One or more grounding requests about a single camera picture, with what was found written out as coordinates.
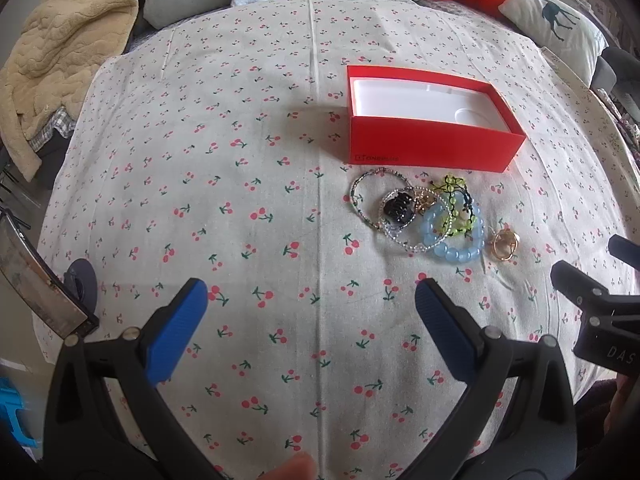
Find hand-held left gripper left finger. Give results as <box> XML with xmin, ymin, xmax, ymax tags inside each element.
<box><xmin>44</xmin><ymin>277</ymin><xmax>226</xmax><ymax>480</ymax></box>

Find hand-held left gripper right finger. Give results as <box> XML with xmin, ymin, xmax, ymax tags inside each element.
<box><xmin>400</xmin><ymin>277</ymin><xmax>578</xmax><ymax>480</ymax></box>

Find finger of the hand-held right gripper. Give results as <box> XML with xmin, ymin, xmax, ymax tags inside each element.
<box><xmin>607</xmin><ymin>234</ymin><xmax>640</xmax><ymax>267</ymax></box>
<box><xmin>550</xmin><ymin>260</ymin><xmax>610</xmax><ymax>318</ymax></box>

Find large gold rings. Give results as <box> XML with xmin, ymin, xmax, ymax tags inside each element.
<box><xmin>486</xmin><ymin>229</ymin><xmax>522</xmax><ymax>264</ymax></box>

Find blue bead bracelet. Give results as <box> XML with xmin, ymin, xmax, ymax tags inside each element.
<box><xmin>421</xmin><ymin>201</ymin><xmax>487</xmax><ymax>264</ymax></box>

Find clear crystal bead bracelet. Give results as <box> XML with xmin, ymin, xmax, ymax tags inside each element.
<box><xmin>382</xmin><ymin>186</ymin><xmax>452</xmax><ymax>256</ymax></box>

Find black beaded bracelet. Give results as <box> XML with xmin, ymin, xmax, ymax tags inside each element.
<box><xmin>381</xmin><ymin>189</ymin><xmax>418</xmax><ymax>227</ymax></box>

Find green bead black cord bracelet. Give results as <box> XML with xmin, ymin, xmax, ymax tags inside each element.
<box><xmin>431</xmin><ymin>174</ymin><xmax>477</xmax><ymax>237</ymax></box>

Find grey beaded bracelet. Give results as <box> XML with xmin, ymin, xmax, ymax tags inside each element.
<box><xmin>349</xmin><ymin>169</ymin><xmax>408</xmax><ymax>233</ymax></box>

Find red cardboard box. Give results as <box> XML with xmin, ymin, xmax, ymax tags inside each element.
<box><xmin>343</xmin><ymin>64</ymin><xmax>527</xmax><ymax>174</ymax></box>

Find person's right hand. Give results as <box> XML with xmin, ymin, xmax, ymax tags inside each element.
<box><xmin>604</xmin><ymin>374</ymin><xmax>640</xmax><ymax>441</ymax></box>

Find person's left hand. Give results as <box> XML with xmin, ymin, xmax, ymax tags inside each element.
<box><xmin>259</xmin><ymin>451</ymin><xmax>317</xmax><ymax>480</ymax></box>

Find dark round base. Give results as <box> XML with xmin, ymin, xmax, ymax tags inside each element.
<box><xmin>62</xmin><ymin>259</ymin><xmax>98</xmax><ymax>318</ymax></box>

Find patterned bedsheet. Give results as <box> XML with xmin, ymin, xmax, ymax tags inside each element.
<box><xmin>542</xmin><ymin>47</ymin><xmax>640</xmax><ymax>171</ymax></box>

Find rectangular mirror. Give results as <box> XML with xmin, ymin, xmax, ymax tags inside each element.
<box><xmin>0</xmin><ymin>212</ymin><xmax>100</xmax><ymax>338</ymax></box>

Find blue plastic stool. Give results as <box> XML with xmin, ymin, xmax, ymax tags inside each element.
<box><xmin>0</xmin><ymin>376</ymin><xmax>42</xmax><ymax>461</ymax></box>

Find grey chair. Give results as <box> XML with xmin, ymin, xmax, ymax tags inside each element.
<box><xmin>590</xmin><ymin>46</ymin><xmax>640</xmax><ymax>126</ymax></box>

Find cherry print tablecloth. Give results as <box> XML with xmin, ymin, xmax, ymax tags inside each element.
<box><xmin>30</xmin><ymin>0</ymin><xmax>640</xmax><ymax>480</ymax></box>

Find deer print pillow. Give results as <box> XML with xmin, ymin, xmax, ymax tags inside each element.
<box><xmin>498</xmin><ymin>0</ymin><xmax>610</xmax><ymax>86</ymax></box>

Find plaid cloth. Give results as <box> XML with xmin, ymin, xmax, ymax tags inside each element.
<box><xmin>27</xmin><ymin>107</ymin><xmax>76</xmax><ymax>153</ymax></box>

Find beige quilted blanket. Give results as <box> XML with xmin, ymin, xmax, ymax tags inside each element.
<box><xmin>0</xmin><ymin>0</ymin><xmax>160</xmax><ymax>181</ymax></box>

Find black wire rack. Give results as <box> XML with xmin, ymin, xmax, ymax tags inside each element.
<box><xmin>0</xmin><ymin>152</ymin><xmax>43</xmax><ymax>231</ymax></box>

